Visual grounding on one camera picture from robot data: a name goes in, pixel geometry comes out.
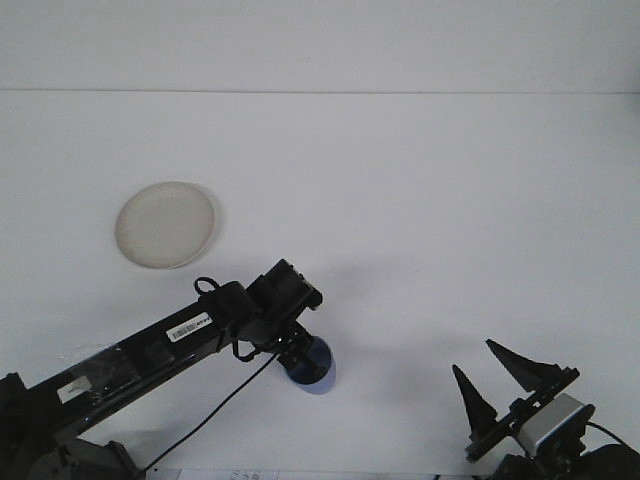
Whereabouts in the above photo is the pale blue cup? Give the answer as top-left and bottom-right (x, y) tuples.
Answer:
(283, 335), (338, 397)

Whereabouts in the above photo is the pale round plate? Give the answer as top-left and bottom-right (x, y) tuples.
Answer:
(115, 180), (217, 270)

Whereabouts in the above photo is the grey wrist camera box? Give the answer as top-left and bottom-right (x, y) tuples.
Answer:
(517, 392), (597, 452)

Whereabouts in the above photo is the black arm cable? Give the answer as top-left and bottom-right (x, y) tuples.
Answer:
(139, 276), (279, 474)
(585, 421), (640, 452)

